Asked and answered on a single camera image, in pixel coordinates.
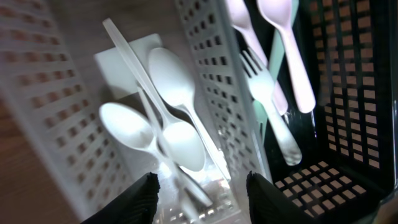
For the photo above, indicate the mint green plastic fork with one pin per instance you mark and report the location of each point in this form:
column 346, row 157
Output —
column 277, row 56

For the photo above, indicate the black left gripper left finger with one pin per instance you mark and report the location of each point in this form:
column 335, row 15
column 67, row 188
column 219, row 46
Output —
column 137, row 204

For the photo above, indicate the thin white spoon long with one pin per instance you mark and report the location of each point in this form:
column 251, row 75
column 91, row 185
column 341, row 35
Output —
column 176, row 86

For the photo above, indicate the clear plastic basket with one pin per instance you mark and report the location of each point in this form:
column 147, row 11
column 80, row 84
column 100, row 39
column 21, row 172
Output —
column 56, row 110

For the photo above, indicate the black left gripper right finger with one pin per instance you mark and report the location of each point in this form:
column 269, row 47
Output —
column 267, row 204

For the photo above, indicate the thick white plastic spoon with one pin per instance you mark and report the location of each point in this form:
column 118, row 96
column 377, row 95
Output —
column 281, row 14

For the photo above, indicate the dark green plastic basket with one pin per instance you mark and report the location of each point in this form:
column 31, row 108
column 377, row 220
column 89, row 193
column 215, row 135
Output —
column 348, row 171

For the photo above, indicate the white plastic fork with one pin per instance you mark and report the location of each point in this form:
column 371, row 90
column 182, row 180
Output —
column 240, row 20

